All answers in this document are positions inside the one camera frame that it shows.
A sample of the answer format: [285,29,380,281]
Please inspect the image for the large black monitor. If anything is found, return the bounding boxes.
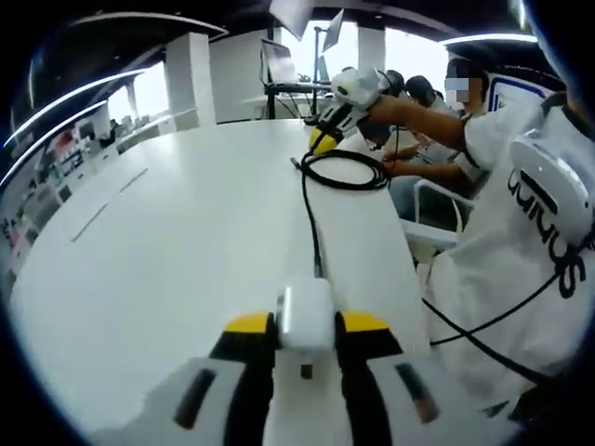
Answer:
[269,0,315,41]

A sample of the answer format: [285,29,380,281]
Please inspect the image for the small tilted monitor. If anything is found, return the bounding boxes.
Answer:
[322,7,345,53]

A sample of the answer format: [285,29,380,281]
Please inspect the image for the ceiling light strip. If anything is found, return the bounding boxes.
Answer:
[4,69,159,140]
[441,33,536,47]

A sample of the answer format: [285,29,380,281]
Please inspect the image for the white desk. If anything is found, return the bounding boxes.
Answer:
[8,118,431,446]

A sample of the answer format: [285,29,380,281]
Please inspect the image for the white chair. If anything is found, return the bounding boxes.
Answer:
[398,178,475,269]

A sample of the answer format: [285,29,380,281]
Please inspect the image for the person in white shirt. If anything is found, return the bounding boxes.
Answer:
[425,92,595,419]

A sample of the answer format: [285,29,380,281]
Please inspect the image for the open laptop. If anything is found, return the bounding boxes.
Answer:
[259,39,298,85]

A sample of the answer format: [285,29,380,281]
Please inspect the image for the cluttered background workbenches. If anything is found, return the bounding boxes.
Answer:
[0,115,168,280]

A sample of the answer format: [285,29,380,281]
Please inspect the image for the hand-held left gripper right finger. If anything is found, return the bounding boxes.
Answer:
[335,309,524,446]

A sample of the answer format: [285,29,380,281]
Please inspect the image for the white charger adapter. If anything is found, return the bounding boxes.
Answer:
[276,276,336,377]

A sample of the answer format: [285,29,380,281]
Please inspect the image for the black laptop stand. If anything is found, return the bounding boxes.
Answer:
[264,81,336,122]

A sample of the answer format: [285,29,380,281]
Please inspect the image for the white chest-worn device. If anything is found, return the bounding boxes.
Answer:
[509,128,591,250]

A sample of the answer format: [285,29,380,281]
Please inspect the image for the black device cable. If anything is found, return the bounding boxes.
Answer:
[427,271,566,348]
[420,296,557,385]

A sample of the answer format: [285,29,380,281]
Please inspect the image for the blue-framed white board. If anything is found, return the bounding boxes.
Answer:
[487,69,566,117]

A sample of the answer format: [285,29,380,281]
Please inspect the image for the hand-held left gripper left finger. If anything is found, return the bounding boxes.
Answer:
[90,309,278,446]

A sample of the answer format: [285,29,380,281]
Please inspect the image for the black Type-C cable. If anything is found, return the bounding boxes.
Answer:
[288,125,392,280]

